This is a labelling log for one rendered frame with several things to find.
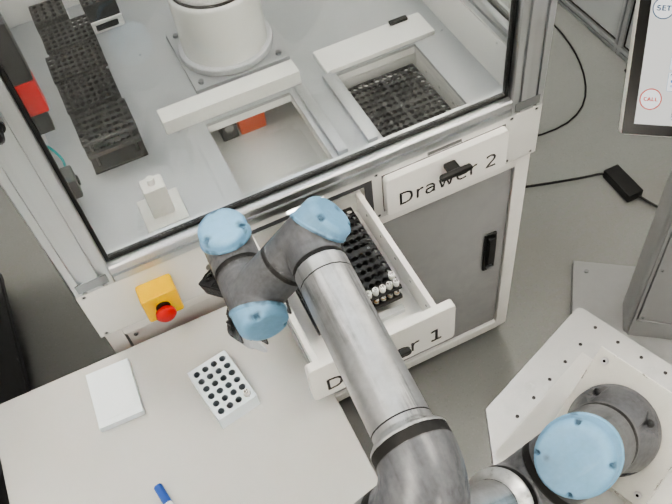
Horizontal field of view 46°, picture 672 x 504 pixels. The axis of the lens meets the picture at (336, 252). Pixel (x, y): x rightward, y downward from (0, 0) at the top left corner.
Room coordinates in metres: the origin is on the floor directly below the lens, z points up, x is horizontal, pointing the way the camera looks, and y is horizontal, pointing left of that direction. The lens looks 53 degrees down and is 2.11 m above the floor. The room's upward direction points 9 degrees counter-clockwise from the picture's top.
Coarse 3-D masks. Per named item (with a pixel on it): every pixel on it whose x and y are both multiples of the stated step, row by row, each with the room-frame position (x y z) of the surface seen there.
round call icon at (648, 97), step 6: (642, 90) 1.09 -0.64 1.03; (648, 90) 1.09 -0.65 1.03; (654, 90) 1.08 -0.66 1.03; (660, 90) 1.08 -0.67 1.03; (642, 96) 1.08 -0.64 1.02; (648, 96) 1.08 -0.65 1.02; (654, 96) 1.07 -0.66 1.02; (660, 96) 1.07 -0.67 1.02; (642, 102) 1.07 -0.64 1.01; (648, 102) 1.07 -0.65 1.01; (654, 102) 1.07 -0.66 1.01; (660, 102) 1.06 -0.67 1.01; (642, 108) 1.07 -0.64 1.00; (648, 108) 1.06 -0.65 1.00; (654, 108) 1.06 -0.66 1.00; (660, 108) 1.06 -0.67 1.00
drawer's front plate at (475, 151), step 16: (464, 144) 1.11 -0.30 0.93; (480, 144) 1.11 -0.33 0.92; (496, 144) 1.13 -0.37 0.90; (432, 160) 1.08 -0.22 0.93; (448, 160) 1.09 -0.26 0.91; (464, 160) 1.10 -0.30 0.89; (480, 160) 1.11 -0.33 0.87; (496, 160) 1.13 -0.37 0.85; (384, 176) 1.06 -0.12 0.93; (400, 176) 1.06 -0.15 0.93; (416, 176) 1.07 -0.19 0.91; (432, 176) 1.08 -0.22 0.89; (384, 192) 1.06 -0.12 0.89; (400, 192) 1.06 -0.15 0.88; (416, 192) 1.07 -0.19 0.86; (432, 192) 1.08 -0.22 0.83; (400, 208) 1.06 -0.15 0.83
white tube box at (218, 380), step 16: (224, 352) 0.79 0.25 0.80; (208, 368) 0.77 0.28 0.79; (224, 368) 0.76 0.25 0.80; (208, 384) 0.73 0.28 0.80; (224, 384) 0.72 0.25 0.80; (240, 384) 0.72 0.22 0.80; (208, 400) 0.69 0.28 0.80; (224, 400) 0.70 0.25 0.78; (240, 400) 0.69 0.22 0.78; (256, 400) 0.69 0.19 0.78; (224, 416) 0.66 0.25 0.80; (240, 416) 0.67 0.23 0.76
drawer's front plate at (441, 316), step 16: (448, 304) 0.74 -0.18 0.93; (416, 320) 0.72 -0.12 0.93; (432, 320) 0.72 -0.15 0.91; (448, 320) 0.73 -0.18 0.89; (400, 336) 0.70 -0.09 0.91; (416, 336) 0.71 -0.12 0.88; (432, 336) 0.72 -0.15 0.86; (448, 336) 0.73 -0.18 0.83; (416, 352) 0.71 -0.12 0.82; (320, 368) 0.65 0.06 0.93; (336, 368) 0.66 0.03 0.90; (320, 384) 0.65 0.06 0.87; (336, 384) 0.66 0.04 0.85
